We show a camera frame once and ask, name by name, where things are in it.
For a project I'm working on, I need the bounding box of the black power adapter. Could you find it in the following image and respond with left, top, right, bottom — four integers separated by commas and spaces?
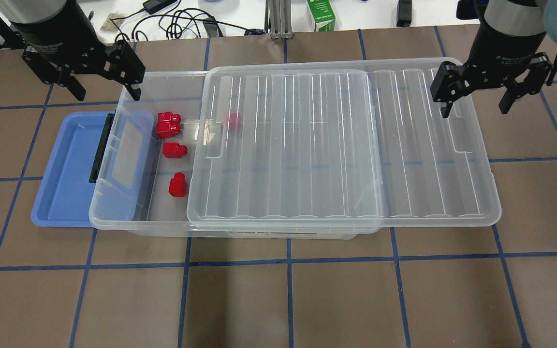
396, 0, 412, 27

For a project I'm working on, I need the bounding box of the clear plastic box lid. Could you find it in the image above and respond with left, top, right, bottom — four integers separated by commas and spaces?
187, 58, 501, 233

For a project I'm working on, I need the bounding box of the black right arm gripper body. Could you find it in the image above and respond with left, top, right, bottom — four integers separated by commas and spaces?
430, 52, 552, 105

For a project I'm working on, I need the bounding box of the blue plastic tray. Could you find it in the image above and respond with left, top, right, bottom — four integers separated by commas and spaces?
30, 112, 114, 228

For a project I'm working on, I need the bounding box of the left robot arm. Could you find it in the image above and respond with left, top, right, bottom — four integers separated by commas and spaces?
0, 0, 443, 114

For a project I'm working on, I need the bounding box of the black box latch handle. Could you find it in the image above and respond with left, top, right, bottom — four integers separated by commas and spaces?
88, 113, 115, 184

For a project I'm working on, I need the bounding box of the red block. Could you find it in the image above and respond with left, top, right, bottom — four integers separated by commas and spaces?
168, 172, 187, 197
156, 121, 181, 139
226, 113, 241, 130
158, 112, 182, 125
162, 142, 188, 159

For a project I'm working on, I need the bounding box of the red block top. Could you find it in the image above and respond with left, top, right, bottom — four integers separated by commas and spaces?
158, 112, 182, 125

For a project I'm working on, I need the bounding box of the black cable bundle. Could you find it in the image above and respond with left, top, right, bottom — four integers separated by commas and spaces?
114, 0, 260, 43

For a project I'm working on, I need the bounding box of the aluminium frame post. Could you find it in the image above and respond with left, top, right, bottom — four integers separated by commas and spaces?
265, 0, 293, 40

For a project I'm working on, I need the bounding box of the red block under lid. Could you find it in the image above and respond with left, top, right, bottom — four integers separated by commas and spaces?
226, 113, 241, 130

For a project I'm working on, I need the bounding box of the green white carton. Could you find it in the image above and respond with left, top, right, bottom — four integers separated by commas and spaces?
306, 0, 337, 32

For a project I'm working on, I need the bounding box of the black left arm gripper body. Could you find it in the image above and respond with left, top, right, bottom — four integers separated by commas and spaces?
22, 40, 146, 86

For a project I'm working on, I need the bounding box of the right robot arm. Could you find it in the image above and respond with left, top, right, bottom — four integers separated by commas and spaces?
430, 0, 557, 118

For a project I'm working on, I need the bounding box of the clear plastic storage box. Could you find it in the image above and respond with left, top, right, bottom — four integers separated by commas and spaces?
90, 68, 382, 239

